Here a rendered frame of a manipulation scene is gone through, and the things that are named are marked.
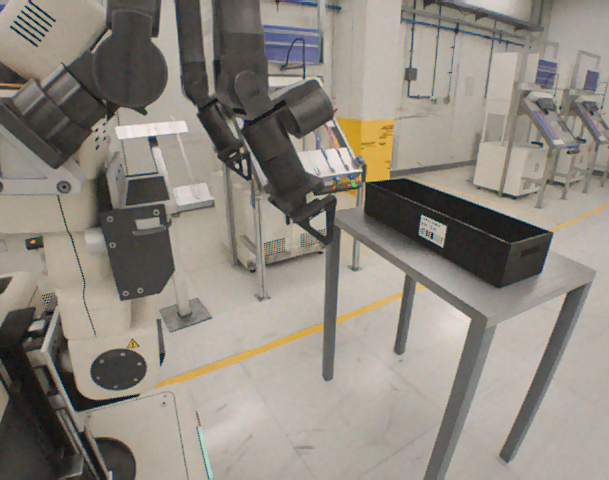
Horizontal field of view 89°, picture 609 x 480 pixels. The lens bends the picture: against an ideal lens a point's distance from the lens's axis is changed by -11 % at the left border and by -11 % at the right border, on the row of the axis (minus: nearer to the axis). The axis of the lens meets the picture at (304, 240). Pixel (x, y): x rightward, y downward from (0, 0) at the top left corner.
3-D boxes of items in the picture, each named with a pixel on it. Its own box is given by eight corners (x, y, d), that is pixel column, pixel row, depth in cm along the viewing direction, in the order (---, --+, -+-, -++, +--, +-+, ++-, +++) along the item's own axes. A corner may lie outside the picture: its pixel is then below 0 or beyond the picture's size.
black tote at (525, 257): (363, 212, 124) (365, 181, 119) (401, 206, 130) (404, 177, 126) (499, 289, 76) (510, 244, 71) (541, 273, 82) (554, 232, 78)
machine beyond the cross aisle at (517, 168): (570, 200, 417) (609, 42, 340) (542, 210, 378) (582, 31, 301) (481, 176, 524) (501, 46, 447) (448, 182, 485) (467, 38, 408)
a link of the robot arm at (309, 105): (215, 82, 47) (229, 79, 39) (284, 44, 49) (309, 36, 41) (255, 154, 53) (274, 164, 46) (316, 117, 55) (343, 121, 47)
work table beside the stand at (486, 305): (420, 520, 99) (488, 317, 66) (321, 376, 157) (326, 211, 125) (514, 458, 116) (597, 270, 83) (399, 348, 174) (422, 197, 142)
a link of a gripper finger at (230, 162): (255, 169, 95) (238, 139, 90) (263, 175, 89) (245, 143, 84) (234, 182, 94) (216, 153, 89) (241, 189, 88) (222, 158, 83)
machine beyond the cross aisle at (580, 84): (608, 187, 484) (644, 56, 407) (589, 194, 445) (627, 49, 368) (526, 169, 590) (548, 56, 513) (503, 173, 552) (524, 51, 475)
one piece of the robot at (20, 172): (-14, 196, 34) (-29, 89, 30) (1, 185, 38) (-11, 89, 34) (81, 195, 38) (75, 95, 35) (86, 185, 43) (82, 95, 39)
